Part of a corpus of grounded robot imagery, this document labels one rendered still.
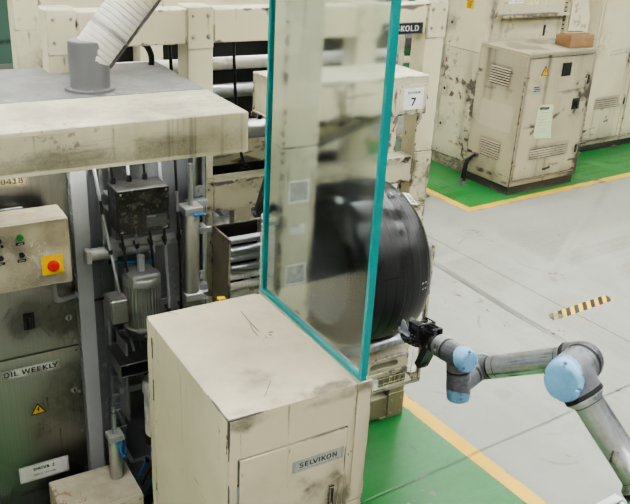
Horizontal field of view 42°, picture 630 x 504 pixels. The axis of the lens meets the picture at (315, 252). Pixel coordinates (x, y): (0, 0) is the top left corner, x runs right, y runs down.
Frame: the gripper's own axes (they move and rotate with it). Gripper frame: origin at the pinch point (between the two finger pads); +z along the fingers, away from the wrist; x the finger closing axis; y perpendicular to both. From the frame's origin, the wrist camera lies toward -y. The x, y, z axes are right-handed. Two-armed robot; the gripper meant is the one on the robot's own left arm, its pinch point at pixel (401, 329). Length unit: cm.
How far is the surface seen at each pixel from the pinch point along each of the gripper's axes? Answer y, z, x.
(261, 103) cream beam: 73, 53, 24
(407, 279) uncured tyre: 20.2, -5.1, 1.7
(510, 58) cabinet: 56, 316, -343
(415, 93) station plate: 75, 34, -30
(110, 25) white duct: 102, 33, 82
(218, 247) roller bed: 20, 64, 39
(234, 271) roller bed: 12, 56, 36
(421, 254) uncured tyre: 27.4, -3.9, -4.7
